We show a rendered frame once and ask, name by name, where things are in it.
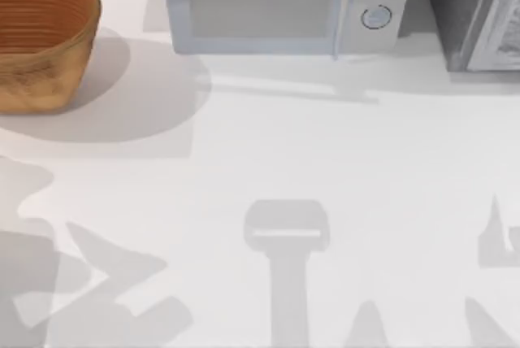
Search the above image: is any microwave door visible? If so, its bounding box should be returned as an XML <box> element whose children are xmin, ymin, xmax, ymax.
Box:
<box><xmin>158</xmin><ymin>0</ymin><xmax>353</xmax><ymax>56</ymax></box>

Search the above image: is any round microwave knob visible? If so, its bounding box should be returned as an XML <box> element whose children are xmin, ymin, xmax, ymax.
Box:
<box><xmin>360</xmin><ymin>3</ymin><xmax>393</xmax><ymax>31</ymax></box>

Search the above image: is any pale microwave oven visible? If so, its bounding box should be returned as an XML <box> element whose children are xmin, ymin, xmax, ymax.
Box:
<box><xmin>157</xmin><ymin>0</ymin><xmax>418</xmax><ymax>60</ymax></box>

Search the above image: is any brown woven basket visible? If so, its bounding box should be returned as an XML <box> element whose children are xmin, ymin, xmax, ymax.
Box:
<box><xmin>0</xmin><ymin>0</ymin><xmax>102</xmax><ymax>115</ymax></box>

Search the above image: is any microwave door handle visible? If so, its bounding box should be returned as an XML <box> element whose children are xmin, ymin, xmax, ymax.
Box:
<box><xmin>332</xmin><ymin>0</ymin><xmax>353</xmax><ymax>61</ymax></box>

